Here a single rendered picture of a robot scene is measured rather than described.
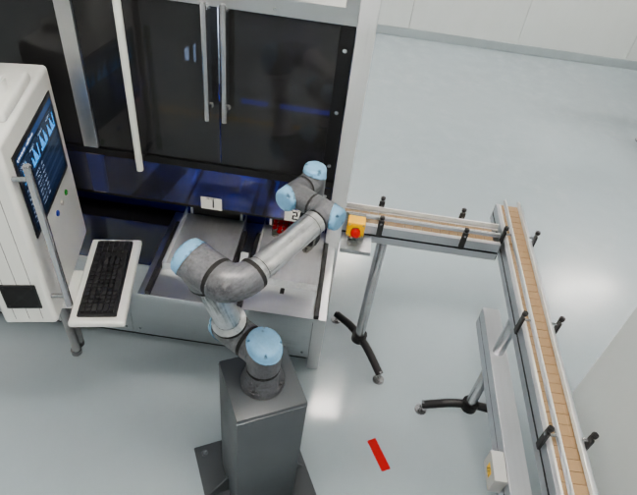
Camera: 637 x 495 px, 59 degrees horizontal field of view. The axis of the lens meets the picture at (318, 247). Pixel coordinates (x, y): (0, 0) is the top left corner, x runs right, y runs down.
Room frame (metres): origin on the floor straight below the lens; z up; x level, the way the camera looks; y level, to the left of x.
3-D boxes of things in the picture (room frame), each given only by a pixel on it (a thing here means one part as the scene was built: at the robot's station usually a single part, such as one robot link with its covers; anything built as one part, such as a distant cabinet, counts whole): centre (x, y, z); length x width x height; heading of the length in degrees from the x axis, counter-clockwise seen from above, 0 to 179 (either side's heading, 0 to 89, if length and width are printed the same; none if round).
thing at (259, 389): (1.09, 0.13, 0.84); 0.15 x 0.15 x 0.10
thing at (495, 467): (1.03, -0.77, 0.50); 0.12 x 0.05 x 0.09; 179
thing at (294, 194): (1.37, 0.08, 1.39); 0.11 x 0.11 x 0.08; 57
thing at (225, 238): (1.63, 0.45, 0.90); 0.34 x 0.26 x 0.04; 179
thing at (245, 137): (1.73, 0.19, 1.50); 0.43 x 0.01 x 0.59; 89
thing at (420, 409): (1.55, -0.84, 0.07); 0.50 x 0.08 x 0.14; 89
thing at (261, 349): (1.09, 0.13, 0.96); 0.13 x 0.12 x 0.14; 57
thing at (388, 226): (1.88, -0.43, 0.92); 0.69 x 0.15 x 0.16; 89
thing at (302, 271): (1.63, 0.11, 0.90); 0.34 x 0.26 x 0.04; 0
